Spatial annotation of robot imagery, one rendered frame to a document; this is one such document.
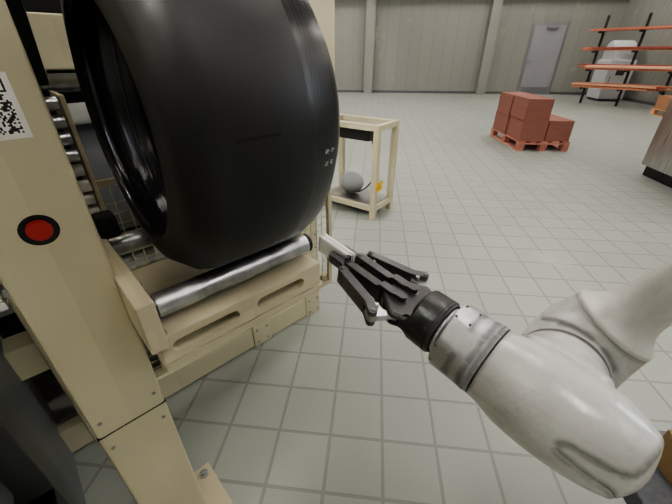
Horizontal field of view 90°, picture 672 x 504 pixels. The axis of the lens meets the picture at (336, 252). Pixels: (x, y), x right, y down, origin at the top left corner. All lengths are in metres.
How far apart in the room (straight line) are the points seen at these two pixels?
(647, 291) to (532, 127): 5.59
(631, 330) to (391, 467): 1.08
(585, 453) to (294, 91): 0.51
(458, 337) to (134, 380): 0.63
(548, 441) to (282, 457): 1.16
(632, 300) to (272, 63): 0.52
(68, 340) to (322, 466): 0.98
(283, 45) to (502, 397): 0.49
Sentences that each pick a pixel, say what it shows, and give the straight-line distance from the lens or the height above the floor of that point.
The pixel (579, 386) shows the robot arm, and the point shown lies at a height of 1.01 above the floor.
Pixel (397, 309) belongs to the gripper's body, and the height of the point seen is 0.99.
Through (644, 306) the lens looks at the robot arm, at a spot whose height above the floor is 1.03.
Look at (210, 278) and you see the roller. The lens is 0.67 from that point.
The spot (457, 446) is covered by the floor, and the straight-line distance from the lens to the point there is 1.54.
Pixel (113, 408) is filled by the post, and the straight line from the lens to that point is 0.85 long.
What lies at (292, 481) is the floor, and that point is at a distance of 1.42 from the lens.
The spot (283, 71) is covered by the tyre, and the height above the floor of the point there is 1.26.
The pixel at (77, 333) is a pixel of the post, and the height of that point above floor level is 0.87.
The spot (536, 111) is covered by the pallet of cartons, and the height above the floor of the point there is 0.56.
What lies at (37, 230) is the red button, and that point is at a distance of 0.63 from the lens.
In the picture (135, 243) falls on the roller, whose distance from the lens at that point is 0.89.
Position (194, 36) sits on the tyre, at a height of 1.29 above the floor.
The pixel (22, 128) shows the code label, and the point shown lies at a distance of 0.60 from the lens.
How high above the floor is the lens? 1.28
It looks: 30 degrees down
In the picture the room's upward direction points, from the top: straight up
